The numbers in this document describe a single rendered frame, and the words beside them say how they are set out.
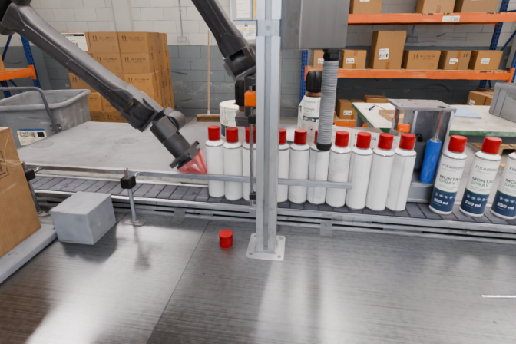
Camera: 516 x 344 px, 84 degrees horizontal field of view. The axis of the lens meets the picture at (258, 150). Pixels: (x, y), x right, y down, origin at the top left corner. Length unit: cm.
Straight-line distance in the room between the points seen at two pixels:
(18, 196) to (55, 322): 32
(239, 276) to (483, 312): 47
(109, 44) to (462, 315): 412
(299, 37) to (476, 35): 531
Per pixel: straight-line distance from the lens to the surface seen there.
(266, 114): 58
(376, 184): 80
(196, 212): 84
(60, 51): 85
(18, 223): 89
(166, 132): 80
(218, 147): 78
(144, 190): 94
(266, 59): 56
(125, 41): 416
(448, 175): 85
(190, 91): 548
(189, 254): 74
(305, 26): 55
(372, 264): 74
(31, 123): 310
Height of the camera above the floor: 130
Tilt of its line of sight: 21 degrees down
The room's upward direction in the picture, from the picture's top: straight up
